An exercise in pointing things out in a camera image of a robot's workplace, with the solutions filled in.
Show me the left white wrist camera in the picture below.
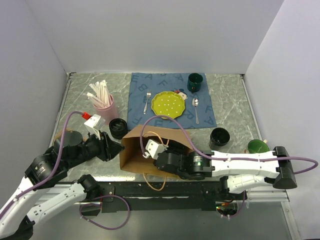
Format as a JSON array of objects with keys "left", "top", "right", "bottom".
[{"left": 82, "top": 112, "right": 105, "bottom": 140}]

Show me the small cartoon figurine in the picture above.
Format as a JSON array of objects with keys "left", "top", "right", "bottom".
[{"left": 174, "top": 88, "right": 188, "bottom": 101}]

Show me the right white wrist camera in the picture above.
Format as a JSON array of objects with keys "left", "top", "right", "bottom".
[{"left": 143, "top": 139, "right": 168, "bottom": 160}]

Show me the silver spoon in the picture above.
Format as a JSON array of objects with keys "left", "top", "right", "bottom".
[{"left": 192, "top": 98, "right": 200, "bottom": 125}]

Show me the silver fork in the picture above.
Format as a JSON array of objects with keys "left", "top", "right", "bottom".
[{"left": 143, "top": 89, "right": 152, "bottom": 115}]

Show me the pink straw holder cup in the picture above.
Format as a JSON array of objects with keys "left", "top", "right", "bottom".
[{"left": 93, "top": 94, "right": 119, "bottom": 125}]

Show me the blue alphabet placemat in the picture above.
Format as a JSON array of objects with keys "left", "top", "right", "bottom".
[{"left": 127, "top": 72, "right": 217, "bottom": 130}]

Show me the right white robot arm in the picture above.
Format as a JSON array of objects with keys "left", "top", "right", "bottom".
[{"left": 153, "top": 150, "right": 298, "bottom": 200}]

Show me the stack of black lids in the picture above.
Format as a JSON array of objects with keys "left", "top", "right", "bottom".
[{"left": 109, "top": 118, "right": 128, "bottom": 140}]

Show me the brown paper bag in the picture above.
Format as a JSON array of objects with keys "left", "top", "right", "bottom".
[{"left": 119, "top": 124, "right": 195, "bottom": 192}]

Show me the white wrapped straws bundle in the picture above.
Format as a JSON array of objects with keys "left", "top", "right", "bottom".
[{"left": 86, "top": 80, "right": 113, "bottom": 109}]

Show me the green interior patterned cup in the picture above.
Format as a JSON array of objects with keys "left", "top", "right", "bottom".
[{"left": 245, "top": 139, "right": 270, "bottom": 154}]

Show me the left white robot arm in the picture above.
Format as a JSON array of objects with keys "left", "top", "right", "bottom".
[{"left": 0, "top": 130, "right": 124, "bottom": 240}]

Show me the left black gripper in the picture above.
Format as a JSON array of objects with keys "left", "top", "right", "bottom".
[{"left": 66, "top": 127, "right": 126, "bottom": 169}]

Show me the dark green mug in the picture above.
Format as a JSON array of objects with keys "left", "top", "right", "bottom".
[{"left": 187, "top": 73, "right": 204, "bottom": 93}]

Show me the brown cardboard cup carrier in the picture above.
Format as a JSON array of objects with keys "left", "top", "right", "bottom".
[{"left": 53, "top": 128, "right": 73, "bottom": 142}]

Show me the black cup stack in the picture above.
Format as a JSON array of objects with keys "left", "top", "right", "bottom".
[{"left": 209, "top": 127, "right": 230, "bottom": 151}]

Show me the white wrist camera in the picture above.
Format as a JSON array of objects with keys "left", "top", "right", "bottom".
[
  {"left": 143, "top": 139, "right": 168, "bottom": 160},
  {"left": 82, "top": 112, "right": 105, "bottom": 140}
]

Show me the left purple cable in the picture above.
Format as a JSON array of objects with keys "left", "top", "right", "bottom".
[{"left": 0, "top": 111, "right": 131, "bottom": 230}]

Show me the yellow dotted plate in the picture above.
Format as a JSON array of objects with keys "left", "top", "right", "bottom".
[{"left": 151, "top": 91, "right": 186, "bottom": 119}]

